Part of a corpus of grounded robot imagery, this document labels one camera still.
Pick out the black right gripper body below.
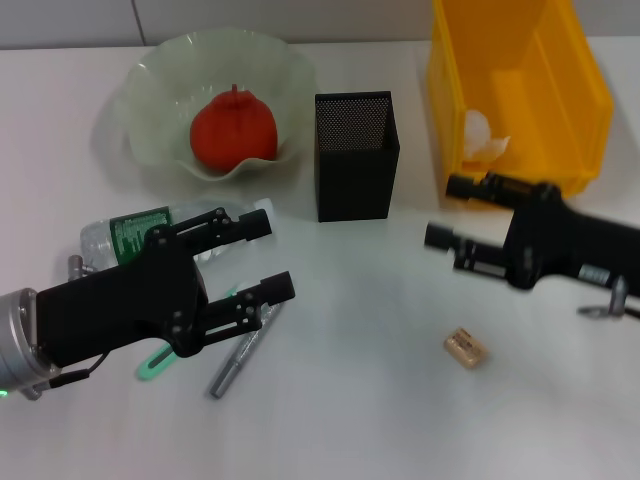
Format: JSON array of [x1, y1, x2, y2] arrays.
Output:
[[502, 182, 640, 305]]

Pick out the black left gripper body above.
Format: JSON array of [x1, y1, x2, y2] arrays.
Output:
[[35, 225, 210, 370]]

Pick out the white paper ball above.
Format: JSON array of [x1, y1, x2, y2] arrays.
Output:
[[461, 109, 513, 164]]

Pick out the green utility knife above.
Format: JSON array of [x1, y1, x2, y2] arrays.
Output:
[[135, 283, 254, 383]]

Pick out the clear water bottle green label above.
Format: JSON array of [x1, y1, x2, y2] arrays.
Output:
[[80, 196, 277, 270]]

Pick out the orange fruit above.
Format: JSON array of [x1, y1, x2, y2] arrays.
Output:
[[189, 83, 280, 174]]

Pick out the grey glitter pen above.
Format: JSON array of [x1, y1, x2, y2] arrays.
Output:
[[207, 298, 284, 400]]

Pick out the black mesh pen holder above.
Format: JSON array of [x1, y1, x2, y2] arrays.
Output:
[[314, 90, 403, 224]]

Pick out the beige eraser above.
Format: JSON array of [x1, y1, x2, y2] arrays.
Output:
[[442, 325, 490, 373]]

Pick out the pale green glass fruit plate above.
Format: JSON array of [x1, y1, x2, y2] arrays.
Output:
[[106, 30, 317, 184]]

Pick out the yellow plastic bin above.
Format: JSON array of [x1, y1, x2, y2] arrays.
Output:
[[425, 0, 616, 208]]

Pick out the left gripper cable with plug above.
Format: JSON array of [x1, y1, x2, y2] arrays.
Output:
[[47, 253, 112, 390]]

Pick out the gripper cable with plug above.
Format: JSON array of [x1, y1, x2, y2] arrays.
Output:
[[576, 276, 640, 322], [47, 253, 112, 390]]

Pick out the right gripper cable with plug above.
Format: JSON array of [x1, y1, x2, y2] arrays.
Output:
[[576, 276, 640, 322]]

